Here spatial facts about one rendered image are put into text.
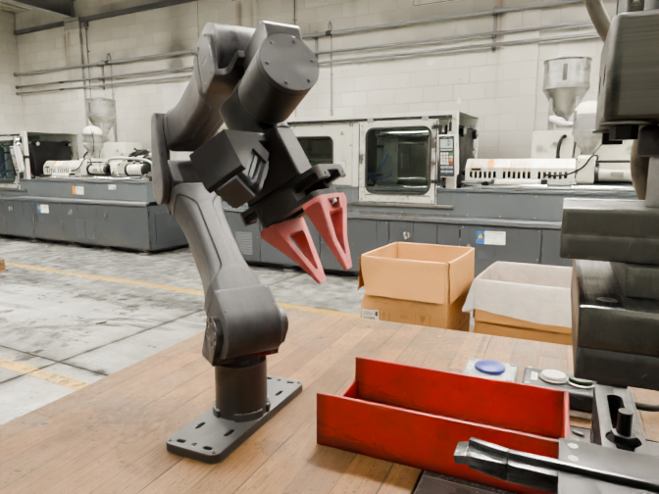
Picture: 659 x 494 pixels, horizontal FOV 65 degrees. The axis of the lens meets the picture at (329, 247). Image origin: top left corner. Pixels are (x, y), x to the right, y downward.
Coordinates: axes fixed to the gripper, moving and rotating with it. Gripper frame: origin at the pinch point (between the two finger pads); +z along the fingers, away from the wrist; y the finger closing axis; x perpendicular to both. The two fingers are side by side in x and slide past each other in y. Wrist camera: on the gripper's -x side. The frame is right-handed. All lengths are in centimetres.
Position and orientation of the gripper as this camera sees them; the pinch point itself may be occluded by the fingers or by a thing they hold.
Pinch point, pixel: (331, 268)
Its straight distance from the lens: 52.1
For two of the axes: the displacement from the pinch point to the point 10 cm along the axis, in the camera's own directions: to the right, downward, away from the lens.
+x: 3.9, -1.5, 9.1
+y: 7.9, -4.4, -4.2
